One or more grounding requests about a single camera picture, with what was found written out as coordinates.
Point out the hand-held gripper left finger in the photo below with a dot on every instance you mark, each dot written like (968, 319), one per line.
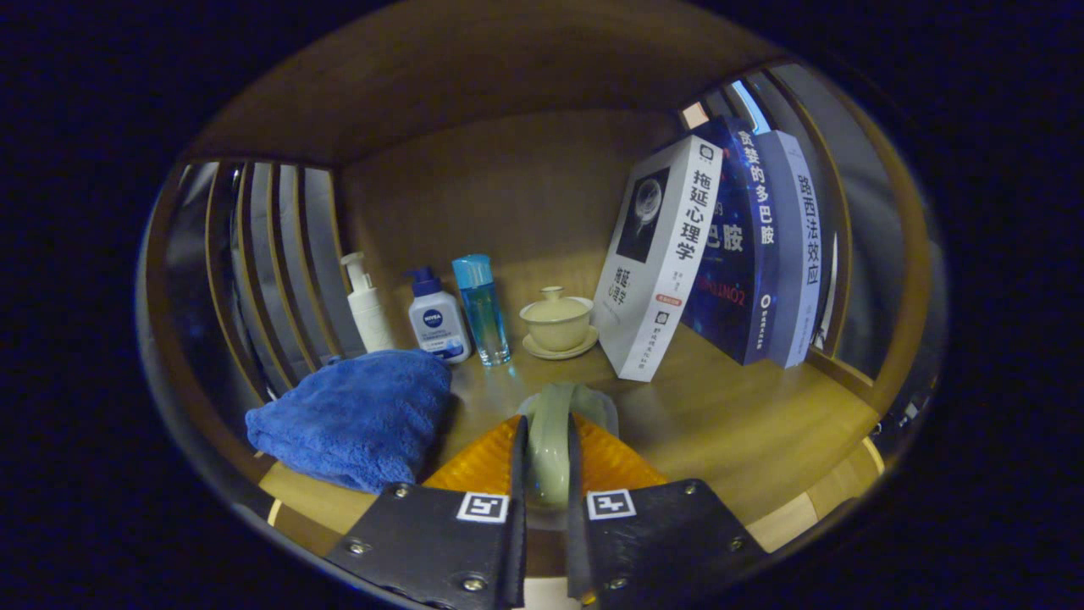
(517, 551)

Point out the wooden countertop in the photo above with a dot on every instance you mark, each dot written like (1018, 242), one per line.
(720, 407)

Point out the clear blue bottle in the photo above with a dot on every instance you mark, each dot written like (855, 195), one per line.
(483, 313)

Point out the white pump bottle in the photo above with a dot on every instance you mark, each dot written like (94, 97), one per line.
(371, 318)

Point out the pale green small container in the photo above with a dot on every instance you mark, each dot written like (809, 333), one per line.
(549, 449)

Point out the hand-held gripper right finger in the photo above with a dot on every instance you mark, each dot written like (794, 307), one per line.
(576, 542)

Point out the white bottle with blue cap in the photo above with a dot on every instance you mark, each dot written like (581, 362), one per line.
(436, 326)

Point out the white book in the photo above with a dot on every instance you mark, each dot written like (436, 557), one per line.
(656, 280)

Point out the pale blue book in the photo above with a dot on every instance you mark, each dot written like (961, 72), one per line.
(796, 254)

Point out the beige lidded tea cup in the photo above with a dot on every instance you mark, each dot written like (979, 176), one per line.
(557, 326)

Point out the wooden cabinet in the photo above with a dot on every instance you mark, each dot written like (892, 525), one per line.
(508, 169)

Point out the blue towel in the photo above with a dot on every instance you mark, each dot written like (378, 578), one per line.
(356, 415)

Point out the dark blue book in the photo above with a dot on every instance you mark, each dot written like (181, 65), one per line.
(737, 280)

